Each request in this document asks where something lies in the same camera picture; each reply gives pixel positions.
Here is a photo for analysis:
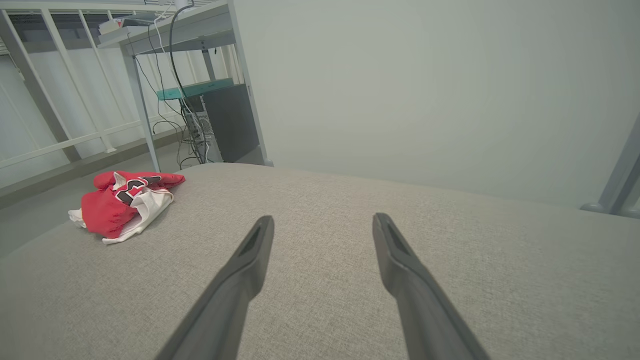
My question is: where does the stack of papers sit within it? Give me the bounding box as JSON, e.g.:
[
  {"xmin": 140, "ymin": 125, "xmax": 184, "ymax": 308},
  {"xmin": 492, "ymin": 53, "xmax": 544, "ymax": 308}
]
[{"xmin": 98, "ymin": 14, "xmax": 156, "ymax": 36}]

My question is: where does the black monitor cable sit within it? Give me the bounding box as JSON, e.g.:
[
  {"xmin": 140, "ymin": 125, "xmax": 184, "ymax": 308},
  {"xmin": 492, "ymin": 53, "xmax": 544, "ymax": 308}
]
[{"xmin": 168, "ymin": 4, "xmax": 201, "ymax": 101}]

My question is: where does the grey partition post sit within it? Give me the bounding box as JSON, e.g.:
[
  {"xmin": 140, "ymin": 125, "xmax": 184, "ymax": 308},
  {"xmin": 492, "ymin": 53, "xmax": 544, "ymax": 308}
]
[
  {"xmin": 580, "ymin": 112, "xmax": 640, "ymax": 219},
  {"xmin": 227, "ymin": 0, "xmax": 274, "ymax": 167}
]

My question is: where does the teal under-desk tray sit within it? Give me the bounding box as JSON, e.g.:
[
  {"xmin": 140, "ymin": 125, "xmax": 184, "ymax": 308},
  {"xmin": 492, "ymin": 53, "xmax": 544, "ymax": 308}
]
[{"xmin": 156, "ymin": 77, "xmax": 236, "ymax": 101}]

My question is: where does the white metal desk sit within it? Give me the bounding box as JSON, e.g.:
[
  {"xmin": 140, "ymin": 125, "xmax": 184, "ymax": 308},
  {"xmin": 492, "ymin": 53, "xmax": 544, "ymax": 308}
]
[{"xmin": 97, "ymin": 0, "xmax": 236, "ymax": 173}]

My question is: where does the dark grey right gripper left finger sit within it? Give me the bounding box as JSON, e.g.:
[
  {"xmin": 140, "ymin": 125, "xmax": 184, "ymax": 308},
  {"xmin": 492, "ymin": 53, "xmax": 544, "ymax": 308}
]
[{"xmin": 155, "ymin": 215, "xmax": 276, "ymax": 360}]

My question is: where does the grey window frame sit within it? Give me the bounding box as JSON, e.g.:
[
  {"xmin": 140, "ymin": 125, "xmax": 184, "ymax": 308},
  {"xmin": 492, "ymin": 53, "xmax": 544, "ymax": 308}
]
[{"xmin": 0, "ymin": 0, "xmax": 241, "ymax": 201}]

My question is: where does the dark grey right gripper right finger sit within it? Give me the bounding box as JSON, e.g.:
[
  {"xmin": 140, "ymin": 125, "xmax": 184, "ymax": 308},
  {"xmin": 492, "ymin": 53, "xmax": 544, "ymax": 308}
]
[{"xmin": 372, "ymin": 212, "xmax": 491, "ymax": 360}]

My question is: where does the black computer tower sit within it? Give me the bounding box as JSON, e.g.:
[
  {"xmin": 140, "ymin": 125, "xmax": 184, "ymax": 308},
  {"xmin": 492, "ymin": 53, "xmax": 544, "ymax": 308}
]
[{"xmin": 182, "ymin": 83, "xmax": 262, "ymax": 165}]

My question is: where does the red jersey with number print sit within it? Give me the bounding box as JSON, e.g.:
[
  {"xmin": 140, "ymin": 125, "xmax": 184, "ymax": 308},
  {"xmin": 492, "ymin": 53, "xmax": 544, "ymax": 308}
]
[{"xmin": 68, "ymin": 170, "xmax": 186, "ymax": 245}]

